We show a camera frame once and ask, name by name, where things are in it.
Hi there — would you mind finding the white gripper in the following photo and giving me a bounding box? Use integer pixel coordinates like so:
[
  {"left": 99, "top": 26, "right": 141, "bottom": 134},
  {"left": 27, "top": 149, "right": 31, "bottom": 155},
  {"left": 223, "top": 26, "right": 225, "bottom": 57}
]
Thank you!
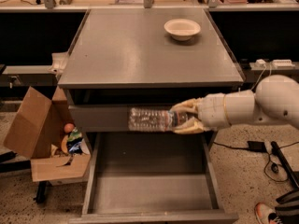
[{"left": 171, "top": 93, "right": 230, "bottom": 134}]

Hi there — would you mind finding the clear plastic water bottle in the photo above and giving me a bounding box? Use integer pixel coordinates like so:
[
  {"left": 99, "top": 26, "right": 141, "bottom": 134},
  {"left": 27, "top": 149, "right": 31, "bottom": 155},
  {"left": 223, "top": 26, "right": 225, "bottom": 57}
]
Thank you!
[{"left": 128, "top": 108, "right": 189, "bottom": 132}]

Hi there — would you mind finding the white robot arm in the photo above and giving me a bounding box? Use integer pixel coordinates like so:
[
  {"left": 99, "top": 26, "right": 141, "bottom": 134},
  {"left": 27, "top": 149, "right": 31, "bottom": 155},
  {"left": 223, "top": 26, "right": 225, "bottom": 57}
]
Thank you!
[{"left": 171, "top": 75, "right": 299, "bottom": 134}]

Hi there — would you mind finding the open grey middle drawer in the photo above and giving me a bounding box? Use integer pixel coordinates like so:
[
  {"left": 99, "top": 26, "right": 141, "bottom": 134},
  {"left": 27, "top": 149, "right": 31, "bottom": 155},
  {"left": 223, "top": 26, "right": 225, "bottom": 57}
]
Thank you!
[{"left": 69, "top": 133, "right": 238, "bottom": 224}]

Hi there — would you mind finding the grey drawer cabinet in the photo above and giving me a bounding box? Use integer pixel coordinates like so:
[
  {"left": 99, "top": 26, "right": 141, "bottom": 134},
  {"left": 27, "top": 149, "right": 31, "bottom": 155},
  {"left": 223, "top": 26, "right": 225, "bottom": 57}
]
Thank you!
[{"left": 57, "top": 7, "right": 245, "bottom": 224}]

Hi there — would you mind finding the grey top drawer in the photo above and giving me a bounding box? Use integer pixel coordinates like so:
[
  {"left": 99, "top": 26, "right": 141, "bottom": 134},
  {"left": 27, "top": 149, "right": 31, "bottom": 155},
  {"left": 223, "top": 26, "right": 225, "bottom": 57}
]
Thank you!
[{"left": 68, "top": 102, "right": 234, "bottom": 133}]

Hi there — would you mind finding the black power adapter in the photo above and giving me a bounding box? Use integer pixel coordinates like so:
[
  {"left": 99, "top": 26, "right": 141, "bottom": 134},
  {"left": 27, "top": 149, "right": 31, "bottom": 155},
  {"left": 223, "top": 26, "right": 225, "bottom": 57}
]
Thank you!
[{"left": 248, "top": 141, "right": 267, "bottom": 153}]

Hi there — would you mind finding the white paper bowl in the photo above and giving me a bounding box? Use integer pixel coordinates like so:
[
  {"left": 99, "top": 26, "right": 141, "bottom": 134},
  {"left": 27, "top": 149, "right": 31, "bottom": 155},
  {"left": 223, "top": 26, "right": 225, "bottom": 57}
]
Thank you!
[{"left": 164, "top": 19, "right": 201, "bottom": 41}]

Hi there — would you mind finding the white charger plug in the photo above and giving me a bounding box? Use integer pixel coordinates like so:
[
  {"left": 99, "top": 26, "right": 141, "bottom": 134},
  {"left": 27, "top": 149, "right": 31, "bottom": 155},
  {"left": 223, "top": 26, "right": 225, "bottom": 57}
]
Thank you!
[{"left": 255, "top": 59, "right": 266, "bottom": 67}]

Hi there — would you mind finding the black pole on floor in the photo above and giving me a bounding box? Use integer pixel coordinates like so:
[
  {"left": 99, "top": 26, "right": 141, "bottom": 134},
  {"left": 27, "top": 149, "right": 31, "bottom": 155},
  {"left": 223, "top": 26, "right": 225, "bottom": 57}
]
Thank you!
[{"left": 271, "top": 141, "right": 299, "bottom": 189}]

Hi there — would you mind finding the white power strip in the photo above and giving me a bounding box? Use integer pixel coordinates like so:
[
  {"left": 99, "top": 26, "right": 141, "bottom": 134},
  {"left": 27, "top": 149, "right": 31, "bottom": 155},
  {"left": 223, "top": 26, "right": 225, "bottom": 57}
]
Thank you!
[{"left": 272, "top": 59, "right": 294, "bottom": 68}]

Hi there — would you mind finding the green blue snack bag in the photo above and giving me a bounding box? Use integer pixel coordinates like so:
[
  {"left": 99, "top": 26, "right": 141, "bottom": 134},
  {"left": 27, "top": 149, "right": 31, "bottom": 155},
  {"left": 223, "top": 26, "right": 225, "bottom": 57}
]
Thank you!
[{"left": 66, "top": 128, "right": 83, "bottom": 154}]

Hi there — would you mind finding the orange white sneaker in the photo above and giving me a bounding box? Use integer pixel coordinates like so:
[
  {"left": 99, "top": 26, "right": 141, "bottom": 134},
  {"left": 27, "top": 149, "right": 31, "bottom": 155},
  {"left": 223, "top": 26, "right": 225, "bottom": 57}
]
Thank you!
[{"left": 254, "top": 203, "right": 283, "bottom": 224}]

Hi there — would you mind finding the orange ball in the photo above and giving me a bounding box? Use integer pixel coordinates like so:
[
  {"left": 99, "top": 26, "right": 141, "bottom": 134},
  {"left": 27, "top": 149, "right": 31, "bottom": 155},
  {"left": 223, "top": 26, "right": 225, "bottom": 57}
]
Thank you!
[{"left": 64, "top": 123, "right": 75, "bottom": 133}]

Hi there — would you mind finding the brown cardboard box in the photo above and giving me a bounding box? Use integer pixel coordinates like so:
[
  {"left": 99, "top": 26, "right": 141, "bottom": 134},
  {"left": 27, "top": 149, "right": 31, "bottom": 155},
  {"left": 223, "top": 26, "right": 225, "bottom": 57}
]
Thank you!
[{"left": 4, "top": 87, "right": 91, "bottom": 185}]

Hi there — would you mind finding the black cable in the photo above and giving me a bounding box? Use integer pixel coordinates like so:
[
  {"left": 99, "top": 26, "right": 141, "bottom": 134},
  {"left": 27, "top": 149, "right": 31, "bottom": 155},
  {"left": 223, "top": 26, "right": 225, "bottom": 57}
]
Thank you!
[{"left": 213, "top": 140, "right": 299, "bottom": 183}]

